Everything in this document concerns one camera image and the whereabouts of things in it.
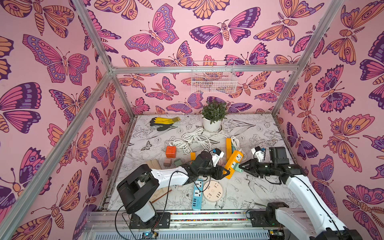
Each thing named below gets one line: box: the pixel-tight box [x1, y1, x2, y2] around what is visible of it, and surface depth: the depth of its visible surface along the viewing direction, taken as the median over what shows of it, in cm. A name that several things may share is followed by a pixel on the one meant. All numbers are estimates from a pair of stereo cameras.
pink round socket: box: [203, 180, 223, 202], surface depth 82 cm
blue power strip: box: [192, 178, 203, 211], surface depth 80 cm
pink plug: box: [163, 158, 172, 167], surface depth 96 cm
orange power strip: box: [226, 138, 232, 161], surface depth 99 cm
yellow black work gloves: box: [149, 116, 181, 131], surface depth 115 cm
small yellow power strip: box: [223, 150, 244, 180], surface depth 81 cm
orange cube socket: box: [166, 146, 177, 159], surface depth 96 cm
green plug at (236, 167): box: [233, 163, 244, 173], surface depth 78 cm
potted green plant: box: [200, 100, 228, 133], surface depth 99 cm
